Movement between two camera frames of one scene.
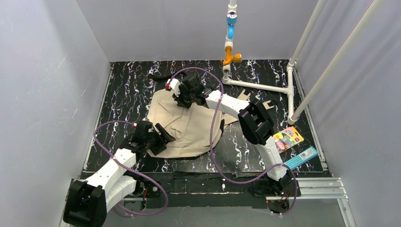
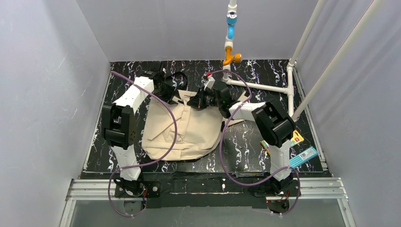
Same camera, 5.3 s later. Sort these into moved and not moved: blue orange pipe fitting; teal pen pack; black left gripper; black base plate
Moved: black left gripper
Not moved: teal pen pack; blue orange pipe fitting; black base plate
